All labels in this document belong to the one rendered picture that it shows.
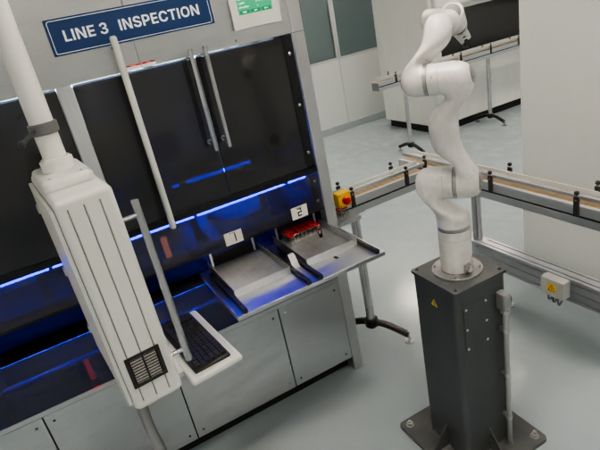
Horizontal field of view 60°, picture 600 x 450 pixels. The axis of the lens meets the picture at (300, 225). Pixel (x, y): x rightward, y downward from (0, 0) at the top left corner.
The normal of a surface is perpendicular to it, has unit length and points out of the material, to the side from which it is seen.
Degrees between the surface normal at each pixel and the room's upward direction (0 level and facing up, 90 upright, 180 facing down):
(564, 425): 0
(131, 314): 90
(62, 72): 90
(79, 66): 90
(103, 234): 90
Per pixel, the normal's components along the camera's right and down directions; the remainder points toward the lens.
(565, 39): -0.86, 0.34
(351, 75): 0.47, 0.27
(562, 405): -0.19, -0.90
